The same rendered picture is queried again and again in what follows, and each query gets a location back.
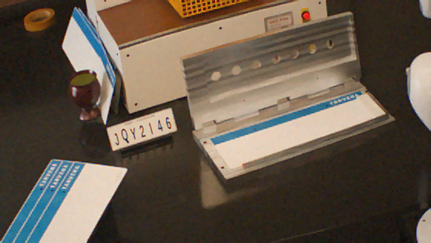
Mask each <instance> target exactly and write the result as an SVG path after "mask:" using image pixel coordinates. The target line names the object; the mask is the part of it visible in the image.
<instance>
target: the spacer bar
mask: <svg viewBox="0 0 431 243"><path fill-rule="evenodd" d="M356 100H357V102H358V103H360V104H361V106H362V107H363V108H364V110H365V111H366V112H367V113H368V114H369V116H370V117H371V118H372V119H374V118H377V117H379V116H381V115H385V114H386V113H385V112H384V111H383V110H382V109H381V108H380V107H379V106H378V105H377V104H376V103H375V102H374V101H373V100H372V99H371V98H370V97H369V96H368V95H367V94H364V95H360V96H359V97H356Z"/></svg>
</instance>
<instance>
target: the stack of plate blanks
mask: <svg viewBox="0 0 431 243"><path fill-rule="evenodd" d="M62 162H63V161H60V160H51V163H50V164H48V166H47V168H46V170H45V171H44V173H43V174H42V177H41V178H40V179H39V180H38V183H37V184H36V186H35V188H34V189H33V191H31V194H30V195H29V196H28V199H27V200H26V201H25V203H24V205H23V206H22V208H21V210H20V211H19V213H18V214H17V215H16V216H17V217H16V218H15V220H14V221H13V222H12V225H11V226H10V227H9V230H8V231H7V233H6V234H5V237H4V238H3V239H2V241H1V243H13V242H14V240H15V238H16V236H17V235H18V233H19V232H20V231H21V228H22V227H23V225H24V223H25V222H26V220H27V218H28V217H29V214H31V213H32V209H33V208H34V207H35V205H36V204H37V202H38V200H39V198H40V197H41V196H42V193H43V192H44V190H45V188H46V187H47V186H48V184H49V182H50V181H51V179H52V177H53V176H54V174H55V172H56V171H57V170H58V167H59V166H60V164H61V163H62ZM110 204H111V199H110V201H109V203H108V206H107V207H106V209H105V210H104V211H103V213H102V215H101V218H100V219H99V221H98V223H97V224H96V225H95V228H94V230H93V232H92V233H91V234H90V235H91V236H90V237H89V239H88V241H87V242H86V243H89V242H90V241H91V240H92V236H93V235H94V234H95V232H96V231H97V227H98V226H99V225H100V224H101V222H102V219H103V217H104V215H105V213H106V212H107V211H108V209H109V206H110Z"/></svg>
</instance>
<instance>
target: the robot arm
mask: <svg viewBox="0 0 431 243"><path fill-rule="evenodd" d="M419 6H420V8H421V11H422V13H423V15H425V16H426V17H427V18H431V0H419ZM407 88H408V91H407V92H408V95H409V99H410V101H411V103H412V105H413V108H414V110H415V111H416V114H417V115H418V116H419V117H420V120H421V121H422V122H423V123H424V125H426V126H427V127H428V129H429V130H430V131H431V52H428V53H423V54H421V55H419V57H416V59H415V60H414V61H413V63H412V64H411V65H410V68H409V71H408V78H407ZM416 236H417V241H418V242H419V243H431V209H430V210H428V211H427V212H426V213H425V214H424V216H422V217H421V219H420V220H419V224H418V226H417V230H416Z"/></svg>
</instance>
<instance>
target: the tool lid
mask: <svg viewBox="0 0 431 243"><path fill-rule="evenodd" d="M328 40H332V45H331V47H330V48H327V47H326V43H327V41H328ZM310 45H314V46H315V47H316V48H315V51H314V52H311V53H310V52H309V51H308V49H309V46H310ZM292 50H297V56H296V57H294V58H291V56H290V53H291V51H292ZM274 55H278V56H279V59H278V61H277V62H272V61H271V58H272V56H274ZM256 60H258V61H259V67H258V68H253V67H252V63H253V62H254V61H256ZM180 62H181V66H182V73H183V78H184V82H185V90H186V94H187V99H188V103H189V110H190V115H191V119H192V126H193V127H194V129H197V128H201V127H203V125H202V123H204V122H209V121H211V120H214V121H215V122H222V121H225V120H227V119H230V118H234V122H238V121H241V120H243V119H246V118H250V117H253V116H256V115H258V114H259V112H258V110H259V109H260V108H265V107H268V106H270V105H274V104H278V103H277V100H278V99H281V98H285V97H288V98H289V99H293V98H297V97H299V96H302V95H303V96H305V95H307V96H308V99H310V98H314V97H316V96H319V95H324V94H326V93H328V92H329V88H330V87H333V86H335V85H338V84H342V83H344V82H345V80H344V79H347V78H351V77H354V79H358V78H361V77H362V75H361V71H360V63H359V49H358V46H357V42H356V28H355V25H354V21H353V13H351V12H345V13H342V14H338V15H333V16H331V17H329V16H328V17H325V18H321V19H319V20H317V19H316V20H313V21H310V22H307V23H301V24H298V25H294V26H291V27H288V28H287V27H286V28H281V29H278V30H275V31H273V32H268V33H262V34H260V35H255V36H252V37H249V38H244V39H242V40H238V41H236V42H231V43H229V44H225V45H220V46H217V47H211V48H207V49H206V50H204V51H201V52H196V53H194V54H190V55H186V56H182V57H180ZM235 66H239V72H238V73H237V74H233V73H232V69H233V68H234V67H235ZM214 72H219V73H220V77H219V78H218V79H216V80H212V74H213V73H214Z"/></svg>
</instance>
